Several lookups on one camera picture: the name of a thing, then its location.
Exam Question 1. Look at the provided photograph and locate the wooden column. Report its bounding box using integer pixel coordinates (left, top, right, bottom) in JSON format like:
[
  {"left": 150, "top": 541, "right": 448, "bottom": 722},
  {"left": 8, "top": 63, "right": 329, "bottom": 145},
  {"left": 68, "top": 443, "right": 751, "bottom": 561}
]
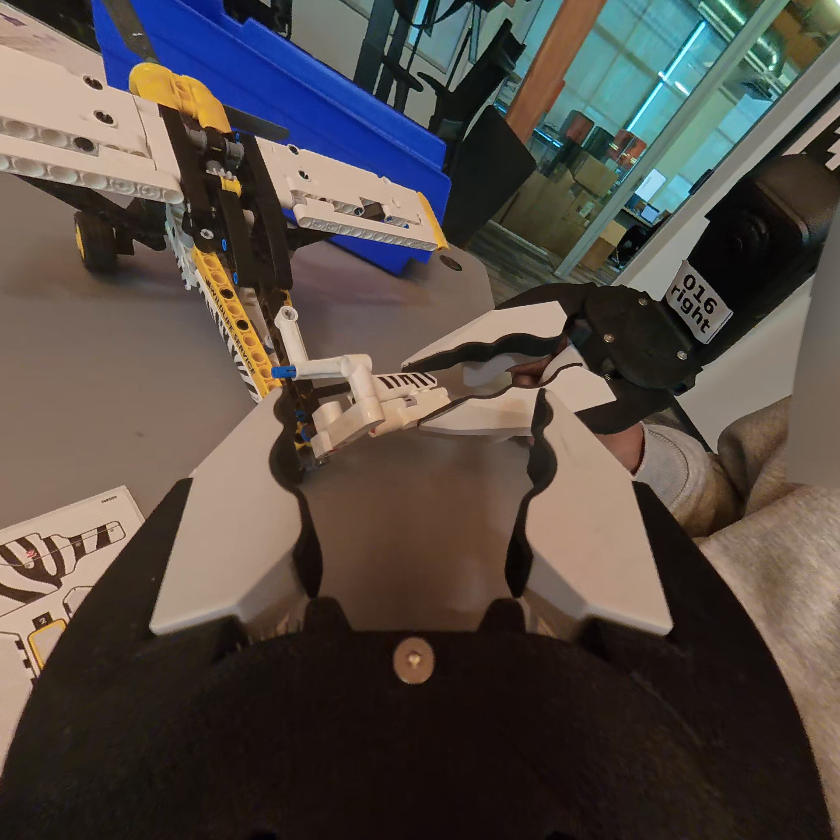
[{"left": 504, "top": 0, "right": 609, "bottom": 144}]

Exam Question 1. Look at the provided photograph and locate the computer monitor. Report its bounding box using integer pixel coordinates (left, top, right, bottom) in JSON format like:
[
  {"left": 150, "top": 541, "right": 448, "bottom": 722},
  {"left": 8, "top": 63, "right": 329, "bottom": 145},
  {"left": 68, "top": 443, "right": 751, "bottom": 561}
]
[{"left": 631, "top": 168, "right": 668, "bottom": 225}]

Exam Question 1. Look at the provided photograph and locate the person's right forearm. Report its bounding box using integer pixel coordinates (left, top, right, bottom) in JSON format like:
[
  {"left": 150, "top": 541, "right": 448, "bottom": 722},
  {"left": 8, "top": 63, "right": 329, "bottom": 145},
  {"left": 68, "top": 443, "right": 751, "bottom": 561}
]
[{"left": 600, "top": 399, "right": 791, "bottom": 540}]

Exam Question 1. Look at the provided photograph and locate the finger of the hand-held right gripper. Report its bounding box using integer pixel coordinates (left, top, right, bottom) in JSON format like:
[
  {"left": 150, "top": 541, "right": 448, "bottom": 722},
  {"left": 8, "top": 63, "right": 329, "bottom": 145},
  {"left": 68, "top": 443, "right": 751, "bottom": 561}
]
[
  {"left": 401, "top": 300, "right": 570, "bottom": 391},
  {"left": 419, "top": 360, "right": 619, "bottom": 445}
]

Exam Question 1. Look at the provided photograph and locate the zebra-striped sticker sheet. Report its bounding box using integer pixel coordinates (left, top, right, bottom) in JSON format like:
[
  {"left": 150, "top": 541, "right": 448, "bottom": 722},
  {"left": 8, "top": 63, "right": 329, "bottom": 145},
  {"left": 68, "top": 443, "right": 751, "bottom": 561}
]
[{"left": 0, "top": 486, "right": 147, "bottom": 693}]

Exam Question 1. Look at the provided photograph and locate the black office chair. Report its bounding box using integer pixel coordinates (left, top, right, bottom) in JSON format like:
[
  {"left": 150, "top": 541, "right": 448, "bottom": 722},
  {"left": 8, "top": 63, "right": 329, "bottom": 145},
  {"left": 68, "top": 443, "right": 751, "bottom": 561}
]
[{"left": 417, "top": 18, "right": 539, "bottom": 249}]

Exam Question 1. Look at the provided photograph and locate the white zebra-striped lego sub-assembly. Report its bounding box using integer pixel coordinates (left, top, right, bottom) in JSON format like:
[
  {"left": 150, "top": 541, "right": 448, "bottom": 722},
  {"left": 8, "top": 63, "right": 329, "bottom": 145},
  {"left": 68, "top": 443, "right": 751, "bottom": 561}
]
[{"left": 289, "top": 353, "right": 454, "bottom": 462}]

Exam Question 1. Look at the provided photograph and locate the blue plastic bin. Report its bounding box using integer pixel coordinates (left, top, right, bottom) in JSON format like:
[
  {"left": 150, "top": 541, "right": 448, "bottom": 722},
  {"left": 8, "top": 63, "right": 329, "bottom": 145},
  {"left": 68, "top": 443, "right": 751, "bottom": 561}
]
[{"left": 91, "top": 0, "right": 454, "bottom": 280}]

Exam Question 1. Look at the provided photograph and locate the person's grey clothing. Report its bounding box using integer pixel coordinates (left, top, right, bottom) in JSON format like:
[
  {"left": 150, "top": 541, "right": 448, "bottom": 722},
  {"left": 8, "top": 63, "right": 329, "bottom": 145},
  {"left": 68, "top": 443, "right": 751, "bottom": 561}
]
[{"left": 692, "top": 482, "right": 840, "bottom": 840}]

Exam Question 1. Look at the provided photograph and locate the stack of cardboard boxes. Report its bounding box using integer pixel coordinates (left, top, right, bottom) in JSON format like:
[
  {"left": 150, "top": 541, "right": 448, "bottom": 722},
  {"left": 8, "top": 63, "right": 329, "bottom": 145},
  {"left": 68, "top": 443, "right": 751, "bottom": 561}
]
[{"left": 495, "top": 156, "right": 632, "bottom": 273}]

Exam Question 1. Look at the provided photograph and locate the white yellow lego plane model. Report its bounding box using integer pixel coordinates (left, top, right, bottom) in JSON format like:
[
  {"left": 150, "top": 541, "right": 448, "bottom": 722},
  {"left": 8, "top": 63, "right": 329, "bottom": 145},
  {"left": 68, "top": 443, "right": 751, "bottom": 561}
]
[{"left": 0, "top": 46, "right": 451, "bottom": 462}]

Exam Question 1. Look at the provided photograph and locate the person's right hand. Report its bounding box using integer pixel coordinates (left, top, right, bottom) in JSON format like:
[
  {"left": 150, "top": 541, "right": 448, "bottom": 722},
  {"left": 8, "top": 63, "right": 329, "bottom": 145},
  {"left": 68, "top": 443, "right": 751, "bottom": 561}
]
[{"left": 511, "top": 356, "right": 569, "bottom": 389}]

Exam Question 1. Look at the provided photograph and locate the black desk stand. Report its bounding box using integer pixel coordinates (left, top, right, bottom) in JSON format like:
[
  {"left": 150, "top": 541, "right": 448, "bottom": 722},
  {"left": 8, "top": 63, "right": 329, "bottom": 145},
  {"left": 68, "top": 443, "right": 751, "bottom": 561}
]
[{"left": 353, "top": 0, "right": 426, "bottom": 109}]

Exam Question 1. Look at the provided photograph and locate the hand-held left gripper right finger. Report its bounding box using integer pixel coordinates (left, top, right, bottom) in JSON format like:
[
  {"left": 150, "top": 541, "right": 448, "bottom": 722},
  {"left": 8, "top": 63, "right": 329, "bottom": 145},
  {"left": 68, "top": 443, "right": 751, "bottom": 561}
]
[{"left": 504, "top": 390, "right": 674, "bottom": 636}]

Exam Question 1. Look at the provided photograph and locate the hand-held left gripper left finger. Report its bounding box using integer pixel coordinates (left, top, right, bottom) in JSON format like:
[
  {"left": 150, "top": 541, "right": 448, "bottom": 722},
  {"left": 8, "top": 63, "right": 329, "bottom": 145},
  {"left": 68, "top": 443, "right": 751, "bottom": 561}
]
[{"left": 150, "top": 387, "right": 324, "bottom": 636}]

